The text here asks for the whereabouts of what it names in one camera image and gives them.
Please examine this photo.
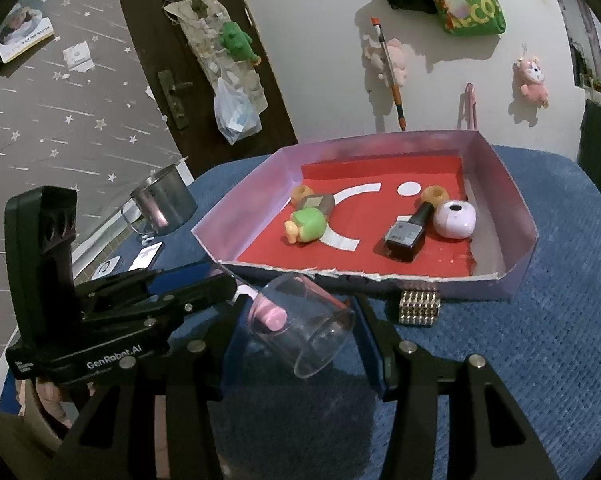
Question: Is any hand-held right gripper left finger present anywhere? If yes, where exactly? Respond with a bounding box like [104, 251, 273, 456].
[48, 292, 254, 480]

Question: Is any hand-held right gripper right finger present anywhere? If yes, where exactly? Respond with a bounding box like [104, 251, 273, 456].
[355, 292, 536, 480]

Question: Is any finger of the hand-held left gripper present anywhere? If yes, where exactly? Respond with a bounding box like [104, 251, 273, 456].
[78, 262, 214, 316]
[145, 274, 238, 336]

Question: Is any clear glass cup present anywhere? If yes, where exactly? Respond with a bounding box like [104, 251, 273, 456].
[248, 274, 356, 378]

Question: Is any black nail polish bottle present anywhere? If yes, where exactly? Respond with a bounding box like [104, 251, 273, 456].
[383, 201, 433, 263]

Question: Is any green toy figure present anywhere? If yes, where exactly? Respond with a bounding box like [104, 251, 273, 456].
[284, 207, 328, 247]

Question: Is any pink box with red bottom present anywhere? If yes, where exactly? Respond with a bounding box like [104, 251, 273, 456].
[191, 130, 538, 302]

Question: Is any person's left hand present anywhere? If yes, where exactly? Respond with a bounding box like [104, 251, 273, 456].
[33, 379, 81, 431]

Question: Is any white card with circle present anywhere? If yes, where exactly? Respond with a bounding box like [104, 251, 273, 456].
[93, 258, 122, 279]

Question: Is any pink tube with silver cap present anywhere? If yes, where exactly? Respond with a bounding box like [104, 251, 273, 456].
[235, 284, 287, 333]

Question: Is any silver magnetic ball cube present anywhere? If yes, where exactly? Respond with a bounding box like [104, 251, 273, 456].
[397, 290, 441, 327]

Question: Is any metal cup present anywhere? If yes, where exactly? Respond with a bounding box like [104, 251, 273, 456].
[120, 164, 198, 237]

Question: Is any clear plastic bag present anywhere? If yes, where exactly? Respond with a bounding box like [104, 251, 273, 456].
[214, 77, 262, 145]

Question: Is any dark brown door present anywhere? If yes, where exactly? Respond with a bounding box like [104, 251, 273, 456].
[109, 0, 298, 181]

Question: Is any clear hanging organizer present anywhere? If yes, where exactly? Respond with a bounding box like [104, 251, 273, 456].
[163, 0, 268, 116]

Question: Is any green plush toy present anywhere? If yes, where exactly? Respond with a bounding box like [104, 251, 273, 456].
[219, 21, 261, 65]

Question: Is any dark green cloth table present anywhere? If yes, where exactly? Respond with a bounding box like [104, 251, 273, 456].
[577, 99, 601, 188]

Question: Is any pink cow plush toy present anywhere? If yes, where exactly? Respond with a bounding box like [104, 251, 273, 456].
[511, 55, 550, 108]

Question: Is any metal door handle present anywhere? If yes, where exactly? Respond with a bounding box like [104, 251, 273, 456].
[158, 70, 194, 131]

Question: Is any torn white wall paper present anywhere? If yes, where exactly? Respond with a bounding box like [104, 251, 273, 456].
[63, 42, 94, 72]

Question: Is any pink stick handle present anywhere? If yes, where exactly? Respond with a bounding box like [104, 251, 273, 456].
[459, 82, 478, 131]

